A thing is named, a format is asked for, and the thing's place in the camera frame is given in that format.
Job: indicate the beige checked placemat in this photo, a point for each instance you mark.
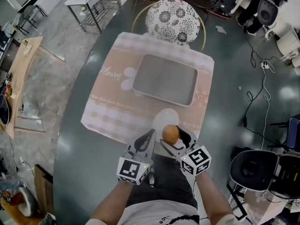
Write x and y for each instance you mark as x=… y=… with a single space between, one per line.
x=112 y=97

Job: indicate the person's right forearm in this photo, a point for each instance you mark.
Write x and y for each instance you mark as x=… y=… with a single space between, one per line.
x=212 y=196

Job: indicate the person's dark shorts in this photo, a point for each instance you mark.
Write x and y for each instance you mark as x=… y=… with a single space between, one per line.
x=168 y=182

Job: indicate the small white fan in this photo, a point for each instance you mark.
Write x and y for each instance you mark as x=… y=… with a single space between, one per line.
x=31 y=108

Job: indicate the black frame chair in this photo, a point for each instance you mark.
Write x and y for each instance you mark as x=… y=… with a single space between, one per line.
x=30 y=17

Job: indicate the person's left forearm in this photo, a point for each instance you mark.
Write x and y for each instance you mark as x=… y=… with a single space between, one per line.
x=110 y=203

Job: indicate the round orange-brown food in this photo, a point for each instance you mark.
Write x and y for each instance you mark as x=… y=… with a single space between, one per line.
x=170 y=134

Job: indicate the grey rectangular metal tray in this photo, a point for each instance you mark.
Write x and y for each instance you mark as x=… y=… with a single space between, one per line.
x=165 y=78

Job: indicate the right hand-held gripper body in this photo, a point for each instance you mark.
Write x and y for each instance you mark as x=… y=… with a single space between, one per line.
x=195 y=160

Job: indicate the person's white shirt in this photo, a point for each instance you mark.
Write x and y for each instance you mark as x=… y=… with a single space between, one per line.
x=157 y=213

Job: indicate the white power strip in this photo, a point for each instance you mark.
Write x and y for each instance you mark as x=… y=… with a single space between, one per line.
x=265 y=65

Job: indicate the blue chair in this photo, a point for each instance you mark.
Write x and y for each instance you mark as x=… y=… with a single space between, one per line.
x=294 y=132

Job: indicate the wooden cabinet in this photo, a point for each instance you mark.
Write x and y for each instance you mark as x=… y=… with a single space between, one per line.
x=44 y=186

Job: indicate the white oval plate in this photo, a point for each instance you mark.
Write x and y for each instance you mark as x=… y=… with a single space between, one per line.
x=165 y=117

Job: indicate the light wooden desk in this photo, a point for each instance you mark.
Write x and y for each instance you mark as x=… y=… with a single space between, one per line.
x=21 y=78

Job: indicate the floral black-white chair cushion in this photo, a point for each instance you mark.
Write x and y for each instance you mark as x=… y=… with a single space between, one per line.
x=173 y=20

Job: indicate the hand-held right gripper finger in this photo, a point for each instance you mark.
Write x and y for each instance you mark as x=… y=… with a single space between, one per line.
x=168 y=149
x=187 y=136

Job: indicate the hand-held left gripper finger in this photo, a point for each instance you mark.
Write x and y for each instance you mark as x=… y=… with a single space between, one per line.
x=140 y=142
x=152 y=137

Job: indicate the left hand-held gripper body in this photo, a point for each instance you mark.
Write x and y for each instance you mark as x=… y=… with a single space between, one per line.
x=131 y=169

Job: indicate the gold metal chair frame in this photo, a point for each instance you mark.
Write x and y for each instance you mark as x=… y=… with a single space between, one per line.
x=203 y=32

